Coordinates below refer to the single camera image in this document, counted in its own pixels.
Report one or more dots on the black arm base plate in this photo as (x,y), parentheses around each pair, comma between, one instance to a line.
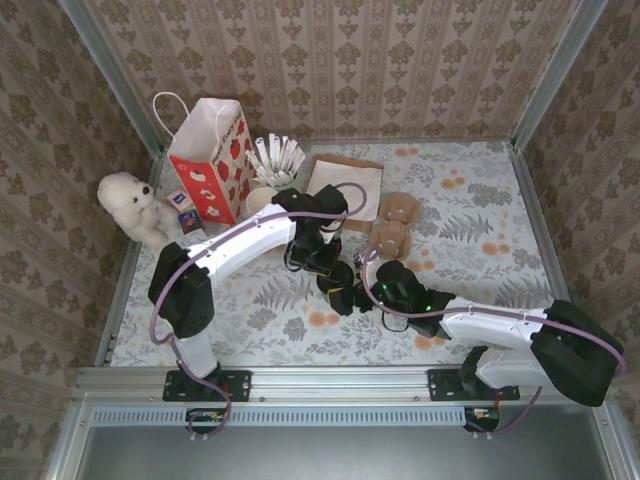
(235,385)
(442,385)

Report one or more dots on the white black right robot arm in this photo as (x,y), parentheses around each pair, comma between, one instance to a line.
(500,320)

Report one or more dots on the blue tissue packet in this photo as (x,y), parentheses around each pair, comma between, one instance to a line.
(191,222)

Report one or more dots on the brown pulp cup carrier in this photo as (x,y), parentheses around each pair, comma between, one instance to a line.
(395,235)

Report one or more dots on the light green mug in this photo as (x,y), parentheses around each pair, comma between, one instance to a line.
(295,182)

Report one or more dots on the brown cardboard tray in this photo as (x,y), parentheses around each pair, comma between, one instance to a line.
(360,226)

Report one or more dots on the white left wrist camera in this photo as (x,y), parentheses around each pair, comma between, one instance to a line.
(332,236)

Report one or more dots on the aluminium frame post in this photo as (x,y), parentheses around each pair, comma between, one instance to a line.
(115,85)
(555,75)

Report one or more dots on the stack of paper cups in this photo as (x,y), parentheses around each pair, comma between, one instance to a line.
(260,200)

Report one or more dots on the black plastic cup lid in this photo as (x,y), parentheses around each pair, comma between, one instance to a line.
(342,275)

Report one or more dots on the pink tissue packet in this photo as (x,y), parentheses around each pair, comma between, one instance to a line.
(179,199)

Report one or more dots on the white napkin stack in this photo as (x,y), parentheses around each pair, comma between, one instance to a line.
(350,172)

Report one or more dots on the white plush dog toy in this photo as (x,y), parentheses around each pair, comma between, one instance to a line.
(125,200)

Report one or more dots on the grey metal panel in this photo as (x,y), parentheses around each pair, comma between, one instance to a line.
(350,455)

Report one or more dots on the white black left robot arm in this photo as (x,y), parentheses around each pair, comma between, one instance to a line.
(240,245)

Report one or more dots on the red white paper gift bag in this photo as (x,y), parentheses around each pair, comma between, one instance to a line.
(200,135)

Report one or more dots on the aluminium front rail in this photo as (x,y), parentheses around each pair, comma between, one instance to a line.
(340,382)

